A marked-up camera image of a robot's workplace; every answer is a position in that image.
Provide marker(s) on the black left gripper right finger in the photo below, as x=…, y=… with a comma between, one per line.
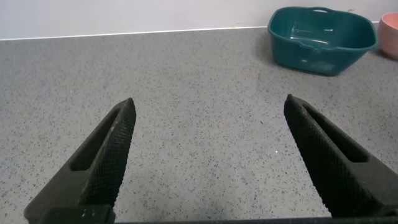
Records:
x=335, y=161

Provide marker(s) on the pink round bowl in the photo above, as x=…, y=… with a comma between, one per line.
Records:
x=390, y=35

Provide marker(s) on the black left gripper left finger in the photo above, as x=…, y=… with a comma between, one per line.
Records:
x=99, y=161

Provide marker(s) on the teal square plastic basin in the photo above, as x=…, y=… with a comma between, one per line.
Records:
x=320, y=40

